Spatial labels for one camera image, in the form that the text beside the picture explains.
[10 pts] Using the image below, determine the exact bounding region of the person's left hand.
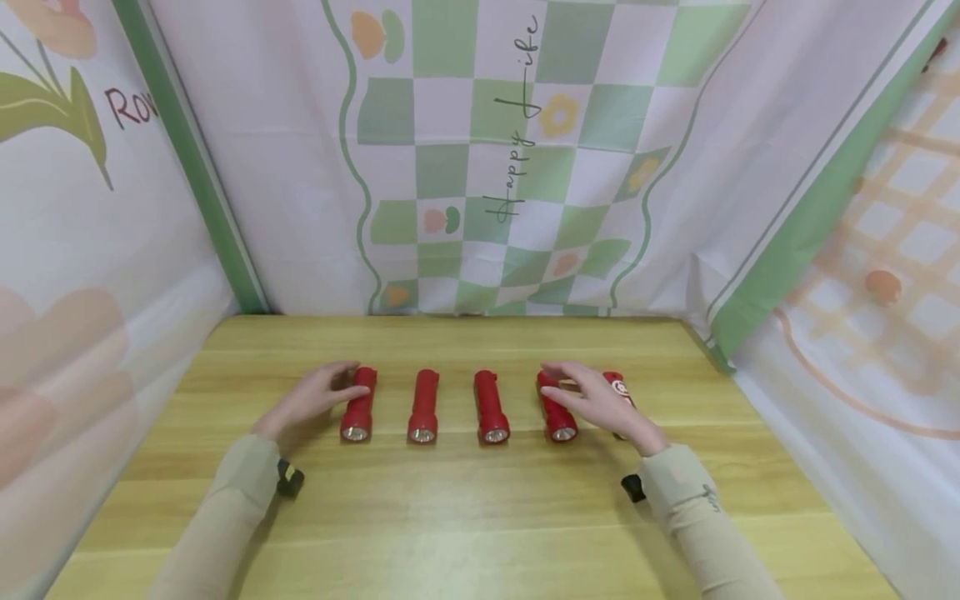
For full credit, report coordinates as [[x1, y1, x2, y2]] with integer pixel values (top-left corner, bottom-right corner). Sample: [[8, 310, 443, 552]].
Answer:
[[252, 360, 372, 457]]

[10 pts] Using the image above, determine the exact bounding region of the person's right hand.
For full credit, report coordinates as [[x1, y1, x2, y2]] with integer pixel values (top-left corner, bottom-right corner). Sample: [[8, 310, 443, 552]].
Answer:
[[540, 361, 671, 458]]

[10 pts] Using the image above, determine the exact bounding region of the red flashlight with white label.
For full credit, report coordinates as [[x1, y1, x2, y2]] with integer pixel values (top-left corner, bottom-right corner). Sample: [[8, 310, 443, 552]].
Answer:
[[602, 371, 638, 442]]

